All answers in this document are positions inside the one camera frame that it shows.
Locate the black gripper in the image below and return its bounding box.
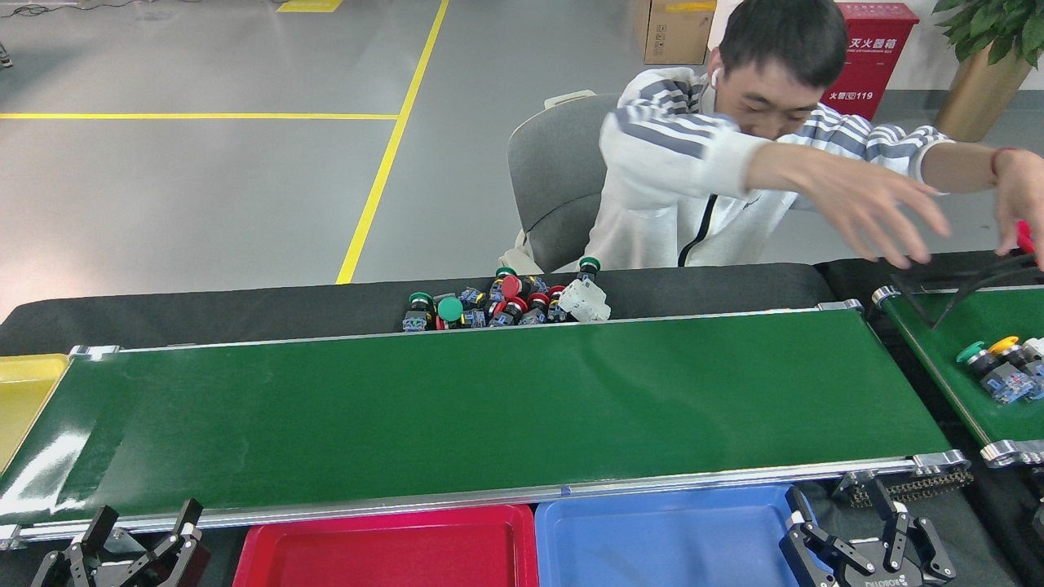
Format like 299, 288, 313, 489
779, 477, 957, 587

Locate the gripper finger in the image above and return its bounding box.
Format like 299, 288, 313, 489
122, 499, 211, 587
31, 505, 121, 587

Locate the yellow push button switch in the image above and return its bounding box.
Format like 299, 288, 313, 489
989, 335, 1044, 384

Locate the yellow plastic tray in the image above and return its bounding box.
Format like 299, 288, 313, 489
0, 353, 70, 474

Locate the red plastic tray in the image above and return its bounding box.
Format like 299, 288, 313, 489
232, 503, 539, 587

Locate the short green belt conveyor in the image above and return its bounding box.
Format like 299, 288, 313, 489
871, 281, 1044, 470

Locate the blue plastic tray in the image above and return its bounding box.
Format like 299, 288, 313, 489
534, 483, 825, 587

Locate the long green belt conveyor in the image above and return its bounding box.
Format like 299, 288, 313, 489
0, 300, 973, 551

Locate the person's right hand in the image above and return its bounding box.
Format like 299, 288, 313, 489
795, 153, 952, 270

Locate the person's left hand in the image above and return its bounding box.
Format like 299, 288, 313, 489
993, 147, 1044, 270

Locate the person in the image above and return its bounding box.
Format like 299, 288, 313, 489
583, 0, 1044, 274

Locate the gold planter pot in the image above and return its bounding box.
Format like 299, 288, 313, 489
934, 45, 1035, 143

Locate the grey office chair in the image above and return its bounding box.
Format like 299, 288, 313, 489
506, 90, 625, 274

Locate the red fire extinguisher box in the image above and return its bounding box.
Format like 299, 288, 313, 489
820, 2, 920, 121

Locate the green leafy plant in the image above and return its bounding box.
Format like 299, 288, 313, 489
932, 0, 1044, 70

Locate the brown cardboard box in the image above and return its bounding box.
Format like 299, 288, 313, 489
635, 0, 719, 66

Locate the black conveyor drive chain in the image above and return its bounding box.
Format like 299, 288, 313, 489
832, 466, 975, 508

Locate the black metal guide frame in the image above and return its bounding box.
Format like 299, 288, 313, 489
887, 253, 1044, 331

